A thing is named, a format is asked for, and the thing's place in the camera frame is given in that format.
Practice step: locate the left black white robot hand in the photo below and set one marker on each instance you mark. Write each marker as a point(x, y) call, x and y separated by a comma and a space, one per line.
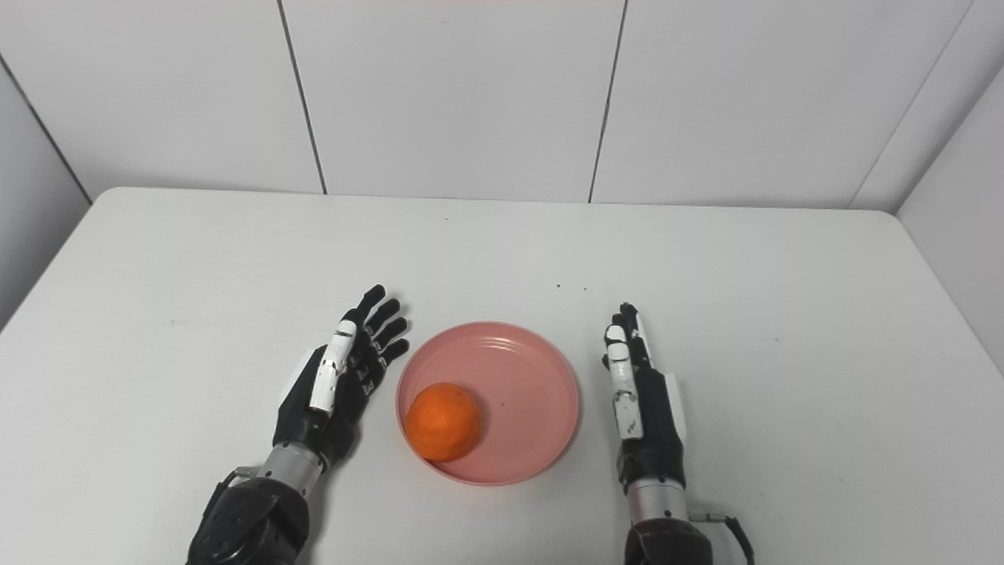
point(341, 392)

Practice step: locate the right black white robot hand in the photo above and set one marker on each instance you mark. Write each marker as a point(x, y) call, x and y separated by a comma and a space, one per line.
point(647, 408)

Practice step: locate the orange fruit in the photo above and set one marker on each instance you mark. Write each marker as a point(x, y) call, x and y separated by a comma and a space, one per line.
point(443, 421)

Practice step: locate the pink plate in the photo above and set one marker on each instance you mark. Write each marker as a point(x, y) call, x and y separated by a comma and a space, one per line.
point(518, 392)

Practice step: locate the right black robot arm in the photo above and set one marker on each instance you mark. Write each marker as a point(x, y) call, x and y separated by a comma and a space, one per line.
point(663, 526)

